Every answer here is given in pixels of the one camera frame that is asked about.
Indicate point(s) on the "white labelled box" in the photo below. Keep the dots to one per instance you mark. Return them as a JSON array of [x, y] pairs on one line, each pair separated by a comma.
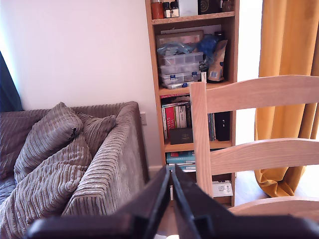
[[222, 188]]

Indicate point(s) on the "teal book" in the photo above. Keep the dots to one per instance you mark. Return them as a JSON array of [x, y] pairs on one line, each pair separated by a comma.
[[180, 156]]

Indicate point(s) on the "black box gold print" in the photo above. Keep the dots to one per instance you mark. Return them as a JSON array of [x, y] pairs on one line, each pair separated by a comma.
[[181, 136]]

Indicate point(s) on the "light wooden chair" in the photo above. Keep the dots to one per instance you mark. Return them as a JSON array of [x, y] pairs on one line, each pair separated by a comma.
[[199, 124]]

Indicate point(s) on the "row of thin magazines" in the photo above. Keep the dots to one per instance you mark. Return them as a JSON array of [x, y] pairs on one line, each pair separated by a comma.
[[211, 127]]

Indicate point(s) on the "red spine book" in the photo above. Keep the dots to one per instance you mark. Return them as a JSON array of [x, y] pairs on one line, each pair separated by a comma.
[[169, 119]]

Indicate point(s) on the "white spine book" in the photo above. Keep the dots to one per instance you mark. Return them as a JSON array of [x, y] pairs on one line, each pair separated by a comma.
[[180, 117]]

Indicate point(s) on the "clear plastic organiser box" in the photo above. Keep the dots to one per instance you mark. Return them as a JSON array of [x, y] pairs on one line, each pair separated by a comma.
[[174, 85], [179, 77], [179, 59], [179, 69]]

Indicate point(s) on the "small white red box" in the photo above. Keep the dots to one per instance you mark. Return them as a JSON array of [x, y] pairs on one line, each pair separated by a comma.
[[204, 77]]

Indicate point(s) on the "brown paper bag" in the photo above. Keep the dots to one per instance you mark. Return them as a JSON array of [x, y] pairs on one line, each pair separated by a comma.
[[217, 64]]

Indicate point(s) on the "pale blue plastic bag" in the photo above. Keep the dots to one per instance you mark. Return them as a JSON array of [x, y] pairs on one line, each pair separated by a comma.
[[172, 48]]

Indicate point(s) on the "dark teal curtain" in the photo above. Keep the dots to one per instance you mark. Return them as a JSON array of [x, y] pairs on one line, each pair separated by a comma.
[[7, 92]]

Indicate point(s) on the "wooden bookshelf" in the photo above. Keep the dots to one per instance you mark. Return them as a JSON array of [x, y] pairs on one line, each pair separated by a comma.
[[194, 18]]

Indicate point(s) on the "mustard yellow curtain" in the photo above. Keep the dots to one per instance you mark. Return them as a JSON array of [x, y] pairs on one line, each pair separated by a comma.
[[286, 49]]

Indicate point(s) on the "small dark labelled bottle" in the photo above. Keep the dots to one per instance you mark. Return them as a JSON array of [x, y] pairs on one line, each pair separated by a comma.
[[175, 10], [166, 11]]

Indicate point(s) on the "brown glass jar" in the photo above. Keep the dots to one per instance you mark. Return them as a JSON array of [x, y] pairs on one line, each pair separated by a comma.
[[157, 10]]

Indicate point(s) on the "white and blue box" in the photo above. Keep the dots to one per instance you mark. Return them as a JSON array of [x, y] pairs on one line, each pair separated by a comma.
[[188, 7]]

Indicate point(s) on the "dark printed box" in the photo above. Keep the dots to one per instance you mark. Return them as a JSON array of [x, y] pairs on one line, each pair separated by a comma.
[[208, 6]]

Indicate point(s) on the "dark glass bottle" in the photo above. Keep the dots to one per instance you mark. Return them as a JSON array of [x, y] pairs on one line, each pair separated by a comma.
[[228, 5]]

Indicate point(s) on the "white wall socket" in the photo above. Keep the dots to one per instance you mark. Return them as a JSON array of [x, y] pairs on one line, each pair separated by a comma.
[[143, 118]]

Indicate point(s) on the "wooden picture frame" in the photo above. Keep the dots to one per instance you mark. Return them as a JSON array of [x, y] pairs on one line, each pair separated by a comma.
[[179, 37]]

